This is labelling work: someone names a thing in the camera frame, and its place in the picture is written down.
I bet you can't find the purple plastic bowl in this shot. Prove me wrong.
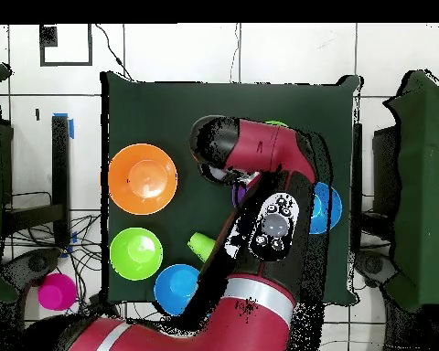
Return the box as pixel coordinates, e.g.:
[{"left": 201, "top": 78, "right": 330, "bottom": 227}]
[{"left": 231, "top": 183, "right": 251, "bottom": 208}]

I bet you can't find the green plastic cup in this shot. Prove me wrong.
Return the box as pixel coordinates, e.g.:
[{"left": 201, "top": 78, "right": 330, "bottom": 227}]
[{"left": 187, "top": 231, "right": 218, "bottom": 264}]

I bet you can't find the large orange plastic bowl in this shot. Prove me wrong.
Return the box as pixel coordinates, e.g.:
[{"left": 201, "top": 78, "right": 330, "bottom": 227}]
[{"left": 107, "top": 143, "right": 179, "bottom": 216}]

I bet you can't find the dark green tablecloth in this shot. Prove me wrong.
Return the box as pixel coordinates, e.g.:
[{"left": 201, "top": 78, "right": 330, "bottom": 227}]
[{"left": 100, "top": 70, "right": 363, "bottom": 307}]

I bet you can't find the blue plastic bowl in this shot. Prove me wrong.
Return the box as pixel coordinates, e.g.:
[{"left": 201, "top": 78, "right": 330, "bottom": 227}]
[
  {"left": 153, "top": 263, "right": 202, "bottom": 317},
  {"left": 308, "top": 181, "right": 344, "bottom": 236}
]

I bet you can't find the black metal stand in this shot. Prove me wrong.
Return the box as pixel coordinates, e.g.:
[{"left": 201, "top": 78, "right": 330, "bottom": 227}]
[{"left": 0, "top": 114, "right": 72, "bottom": 250}]

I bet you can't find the pink plastic cup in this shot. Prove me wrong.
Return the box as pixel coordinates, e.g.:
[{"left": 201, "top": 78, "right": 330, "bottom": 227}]
[{"left": 37, "top": 272, "right": 78, "bottom": 312}]

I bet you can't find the thin black floor cable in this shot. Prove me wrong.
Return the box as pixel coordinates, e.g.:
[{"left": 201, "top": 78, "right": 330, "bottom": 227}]
[{"left": 94, "top": 24, "right": 135, "bottom": 82}]

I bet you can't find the grey pedestal leg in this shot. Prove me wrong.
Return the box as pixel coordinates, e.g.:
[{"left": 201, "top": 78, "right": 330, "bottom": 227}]
[
  {"left": 354, "top": 250, "right": 398, "bottom": 290},
  {"left": 1, "top": 247, "right": 61, "bottom": 290}
]

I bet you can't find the grey square floor frame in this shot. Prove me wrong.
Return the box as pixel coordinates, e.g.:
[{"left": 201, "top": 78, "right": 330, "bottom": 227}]
[{"left": 38, "top": 24, "right": 93, "bottom": 68}]

